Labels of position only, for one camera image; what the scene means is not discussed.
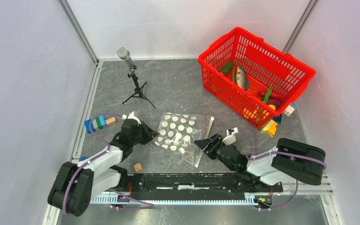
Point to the yellow green toy blocks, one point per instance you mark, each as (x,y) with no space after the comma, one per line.
(270,128)

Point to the long green chili pepper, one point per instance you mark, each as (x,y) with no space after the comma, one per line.
(233,75)

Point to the green toy cucumber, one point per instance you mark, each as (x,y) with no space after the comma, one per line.
(226,68)

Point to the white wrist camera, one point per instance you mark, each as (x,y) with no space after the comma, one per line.
(131,117)
(230,136)

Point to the blue green toy blocks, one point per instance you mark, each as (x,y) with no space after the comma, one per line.
(98,123)

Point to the black tripod stand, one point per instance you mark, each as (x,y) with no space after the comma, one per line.
(138,91)

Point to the red plastic basket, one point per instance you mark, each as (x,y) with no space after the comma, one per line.
(263,64)

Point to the small wooden cube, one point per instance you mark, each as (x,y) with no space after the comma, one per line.
(138,168)

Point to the silver microphone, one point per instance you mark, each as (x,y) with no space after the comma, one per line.
(124,55)

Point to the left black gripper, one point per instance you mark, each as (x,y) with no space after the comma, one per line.
(150,132)

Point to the small green pepper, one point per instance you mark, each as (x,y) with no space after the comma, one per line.
(267,94)

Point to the white cable tray rail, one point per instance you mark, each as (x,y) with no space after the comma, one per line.
(115,199)

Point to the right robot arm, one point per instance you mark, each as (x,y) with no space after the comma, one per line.
(288,160)

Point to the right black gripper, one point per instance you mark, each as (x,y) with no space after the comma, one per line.
(216,140)

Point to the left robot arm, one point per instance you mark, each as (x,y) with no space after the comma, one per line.
(76,184)

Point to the purple toy vegetable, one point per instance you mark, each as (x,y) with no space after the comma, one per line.
(274,102)

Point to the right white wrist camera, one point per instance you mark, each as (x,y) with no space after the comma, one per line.
(230,136)

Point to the red toy pepper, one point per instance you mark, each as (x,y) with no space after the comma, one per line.
(273,95)

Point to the white blue toy block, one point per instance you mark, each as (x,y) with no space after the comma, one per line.
(290,109)

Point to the grey toy fish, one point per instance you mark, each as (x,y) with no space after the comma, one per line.
(241,78)

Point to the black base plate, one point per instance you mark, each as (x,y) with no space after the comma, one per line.
(193,186)

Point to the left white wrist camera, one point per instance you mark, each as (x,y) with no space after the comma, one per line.
(131,117)

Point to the polka dot zip bag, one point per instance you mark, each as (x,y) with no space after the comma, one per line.
(177,133)

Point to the tan wooden block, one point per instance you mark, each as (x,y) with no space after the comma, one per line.
(111,121)

